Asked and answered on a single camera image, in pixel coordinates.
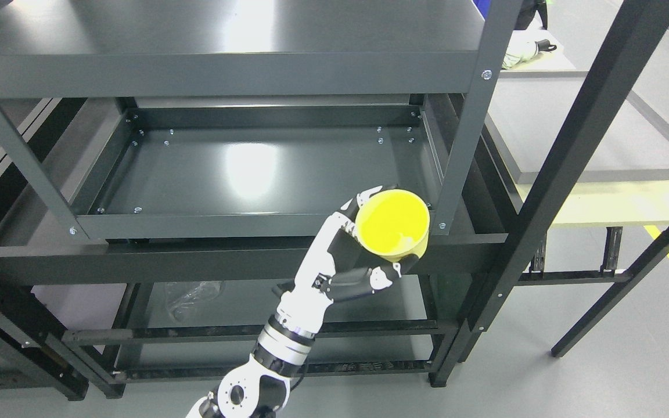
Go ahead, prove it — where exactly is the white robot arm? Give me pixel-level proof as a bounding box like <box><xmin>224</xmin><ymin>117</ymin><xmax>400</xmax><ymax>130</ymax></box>
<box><xmin>187</xmin><ymin>315</ymin><xmax>316</xmax><ymax>417</ymax></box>

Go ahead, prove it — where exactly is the black metal rack frame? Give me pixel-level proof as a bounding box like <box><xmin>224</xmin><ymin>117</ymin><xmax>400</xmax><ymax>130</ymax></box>
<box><xmin>427</xmin><ymin>0</ymin><xmax>669</xmax><ymax>388</ymax></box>

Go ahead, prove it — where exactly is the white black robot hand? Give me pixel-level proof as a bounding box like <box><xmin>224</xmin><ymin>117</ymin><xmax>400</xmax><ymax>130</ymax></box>
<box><xmin>274</xmin><ymin>186</ymin><xmax>420</xmax><ymax>334</ymax></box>

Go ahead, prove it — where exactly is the dark grey metal shelf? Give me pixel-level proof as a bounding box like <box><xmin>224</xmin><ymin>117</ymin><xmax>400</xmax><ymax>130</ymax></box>
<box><xmin>0</xmin><ymin>1</ymin><xmax>524</xmax><ymax>401</ymax></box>

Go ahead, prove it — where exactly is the clear plastic bag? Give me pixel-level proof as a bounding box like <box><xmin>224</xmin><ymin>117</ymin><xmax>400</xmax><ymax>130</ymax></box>
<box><xmin>164</xmin><ymin>280</ymin><xmax>225</xmax><ymax>325</ymax></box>

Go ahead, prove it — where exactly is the yellow plastic cup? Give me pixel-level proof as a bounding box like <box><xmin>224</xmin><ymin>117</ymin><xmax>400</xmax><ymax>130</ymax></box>
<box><xmin>355</xmin><ymin>189</ymin><xmax>430</xmax><ymax>262</ymax></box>

